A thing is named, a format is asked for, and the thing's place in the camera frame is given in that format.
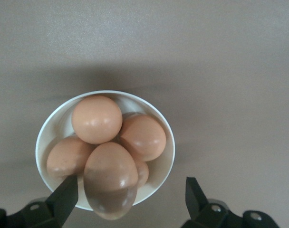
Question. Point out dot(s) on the brown egg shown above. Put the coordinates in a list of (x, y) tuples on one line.
[(143, 136), (110, 180), (97, 118), (142, 174), (63, 158)]

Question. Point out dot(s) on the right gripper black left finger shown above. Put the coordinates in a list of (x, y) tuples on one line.
[(63, 199)]

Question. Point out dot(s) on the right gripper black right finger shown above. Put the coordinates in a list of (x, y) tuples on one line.
[(194, 197)]

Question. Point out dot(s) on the white round bowl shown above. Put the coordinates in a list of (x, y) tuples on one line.
[(160, 171)]

